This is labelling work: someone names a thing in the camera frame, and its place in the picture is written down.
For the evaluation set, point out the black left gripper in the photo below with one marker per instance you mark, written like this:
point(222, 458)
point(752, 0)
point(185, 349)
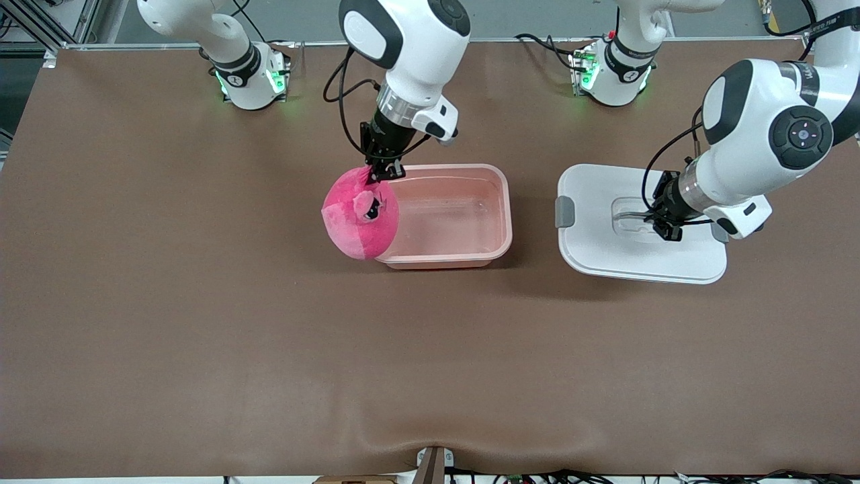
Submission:
point(669, 199)

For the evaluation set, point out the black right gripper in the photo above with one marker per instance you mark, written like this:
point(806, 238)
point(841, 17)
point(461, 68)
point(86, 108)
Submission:
point(385, 141)

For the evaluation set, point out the pink plush toy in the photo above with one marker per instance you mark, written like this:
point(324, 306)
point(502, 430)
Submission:
point(356, 228)

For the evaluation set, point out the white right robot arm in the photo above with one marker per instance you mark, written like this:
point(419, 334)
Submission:
point(410, 40)

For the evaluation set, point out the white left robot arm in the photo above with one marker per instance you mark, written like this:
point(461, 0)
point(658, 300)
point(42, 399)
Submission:
point(759, 134)

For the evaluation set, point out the pink plastic box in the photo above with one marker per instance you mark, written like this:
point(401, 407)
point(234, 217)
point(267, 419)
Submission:
point(450, 215)

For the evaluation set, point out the brown table cover sheet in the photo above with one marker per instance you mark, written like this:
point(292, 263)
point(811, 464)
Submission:
point(430, 370)

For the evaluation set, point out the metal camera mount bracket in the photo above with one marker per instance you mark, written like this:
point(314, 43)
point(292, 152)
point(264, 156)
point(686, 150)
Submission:
point(433, 465)

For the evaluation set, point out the metal table corner bracket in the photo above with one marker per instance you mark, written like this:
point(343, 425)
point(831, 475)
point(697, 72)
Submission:
point(50, 59)

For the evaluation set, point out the aluminium frame profile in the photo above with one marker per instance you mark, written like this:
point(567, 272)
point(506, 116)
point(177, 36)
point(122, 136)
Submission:
point(33, 27)

